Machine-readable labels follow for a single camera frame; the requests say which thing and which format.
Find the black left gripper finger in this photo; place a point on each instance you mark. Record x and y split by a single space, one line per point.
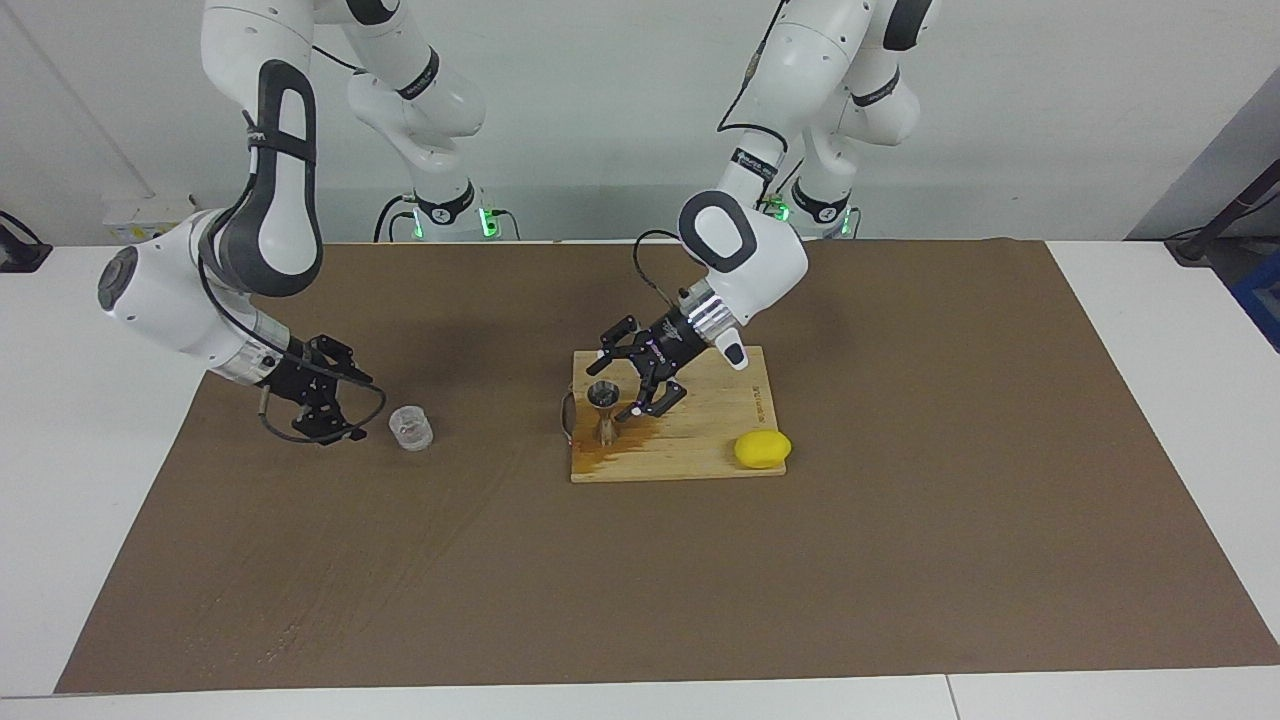
620 335
665 395

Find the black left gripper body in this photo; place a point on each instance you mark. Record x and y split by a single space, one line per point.
675 345

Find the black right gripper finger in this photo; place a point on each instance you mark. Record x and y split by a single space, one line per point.
345 362
325 425

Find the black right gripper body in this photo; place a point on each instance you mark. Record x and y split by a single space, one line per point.
300 375

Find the steel jigger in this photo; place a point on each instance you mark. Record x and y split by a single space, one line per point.
603 395

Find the clear plastic cup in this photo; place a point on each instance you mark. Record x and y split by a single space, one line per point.
411 430

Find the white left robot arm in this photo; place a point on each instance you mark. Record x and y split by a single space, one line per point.
770 260

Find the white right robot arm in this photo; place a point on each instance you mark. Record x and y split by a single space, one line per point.
160 290

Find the bamboo cutting board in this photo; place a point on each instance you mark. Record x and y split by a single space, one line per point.
700 430

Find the yellow lemon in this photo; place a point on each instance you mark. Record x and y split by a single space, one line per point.
763 450

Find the brown table mat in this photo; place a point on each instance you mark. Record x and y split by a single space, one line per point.
640 580

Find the white power strip box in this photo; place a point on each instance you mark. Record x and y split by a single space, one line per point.
140 212

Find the black stand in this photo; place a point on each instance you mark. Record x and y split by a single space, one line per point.
1190 248

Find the blue box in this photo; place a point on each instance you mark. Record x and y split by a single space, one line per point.
1262 300

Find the black clamp mount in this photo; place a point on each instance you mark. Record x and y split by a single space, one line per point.
20 255

